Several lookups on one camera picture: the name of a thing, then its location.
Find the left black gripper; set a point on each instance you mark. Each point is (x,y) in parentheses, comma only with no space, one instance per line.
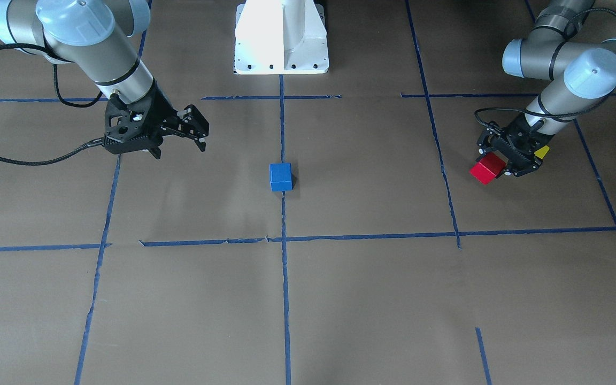
(525,167)

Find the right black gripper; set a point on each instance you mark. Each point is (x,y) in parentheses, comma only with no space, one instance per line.
(161,110)

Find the red block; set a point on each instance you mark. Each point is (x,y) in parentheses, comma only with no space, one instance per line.
(488,167)

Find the blue block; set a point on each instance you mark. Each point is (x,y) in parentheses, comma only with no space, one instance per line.
(280,177)

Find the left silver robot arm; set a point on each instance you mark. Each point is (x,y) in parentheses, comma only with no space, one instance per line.
(581,76)

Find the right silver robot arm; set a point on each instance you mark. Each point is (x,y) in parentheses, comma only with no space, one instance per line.
(95,36)

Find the yellow block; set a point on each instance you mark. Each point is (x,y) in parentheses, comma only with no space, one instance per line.
(542,152)

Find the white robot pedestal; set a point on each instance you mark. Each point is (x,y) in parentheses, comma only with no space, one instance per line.
(281,37)

